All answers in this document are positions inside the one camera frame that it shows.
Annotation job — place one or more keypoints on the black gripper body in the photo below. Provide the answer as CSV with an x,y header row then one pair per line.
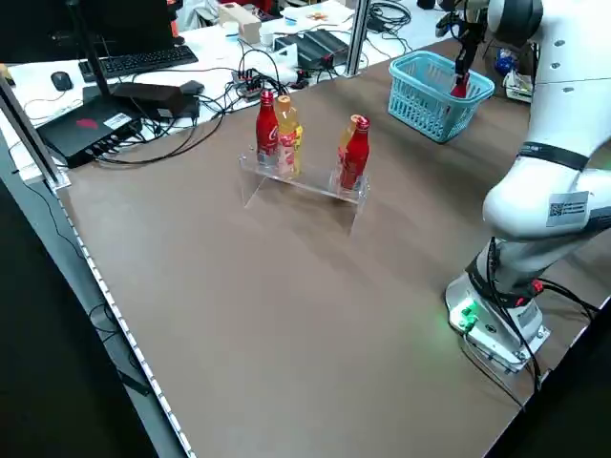
x,y
471,31

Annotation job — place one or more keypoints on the red cola bottle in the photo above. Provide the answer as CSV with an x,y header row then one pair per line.
x,y
354,157
267,129
460,88

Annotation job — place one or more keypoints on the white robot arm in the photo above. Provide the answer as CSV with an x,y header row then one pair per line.
x,y
549,119

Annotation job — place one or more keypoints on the light blue plastic basket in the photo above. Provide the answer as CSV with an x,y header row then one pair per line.
x,y
420,105

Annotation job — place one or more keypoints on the orange tea bottle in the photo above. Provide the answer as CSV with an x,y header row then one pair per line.
x,y
344,133
288,138

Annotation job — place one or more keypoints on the clear acrylic bottle tray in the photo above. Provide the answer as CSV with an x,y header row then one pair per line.
x,y
296,183

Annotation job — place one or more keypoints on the white snack box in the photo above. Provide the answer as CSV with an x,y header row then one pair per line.
x,y
518,86

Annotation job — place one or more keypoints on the black ridged device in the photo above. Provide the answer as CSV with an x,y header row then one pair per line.
x,y
310,45

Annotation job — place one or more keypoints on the grey power strip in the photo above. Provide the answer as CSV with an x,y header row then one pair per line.
x,y
248,83

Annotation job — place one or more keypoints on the cardboard box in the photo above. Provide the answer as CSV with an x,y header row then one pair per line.
x,y
241,19

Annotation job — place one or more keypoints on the black power brick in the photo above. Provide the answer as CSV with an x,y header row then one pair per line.
x,y
148,95

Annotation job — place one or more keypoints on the black keyboard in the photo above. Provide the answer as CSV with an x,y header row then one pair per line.
x,y
138,59

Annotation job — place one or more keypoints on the black monitor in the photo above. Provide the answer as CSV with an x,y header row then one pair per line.
x,y
124,24

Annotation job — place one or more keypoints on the black box with red logo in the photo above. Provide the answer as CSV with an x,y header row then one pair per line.
x,y
90,131

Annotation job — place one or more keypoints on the black computer mouse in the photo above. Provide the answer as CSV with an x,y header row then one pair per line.
x,y
61,80

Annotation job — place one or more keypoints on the aluminium post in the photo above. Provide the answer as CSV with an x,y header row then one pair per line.
x,y
358,35

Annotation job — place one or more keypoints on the aluminium table edge rail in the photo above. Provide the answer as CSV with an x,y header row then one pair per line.
x,y
119,312

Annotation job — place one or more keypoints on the aluminium frame bar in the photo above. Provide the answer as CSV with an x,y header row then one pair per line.
x,y
28,129

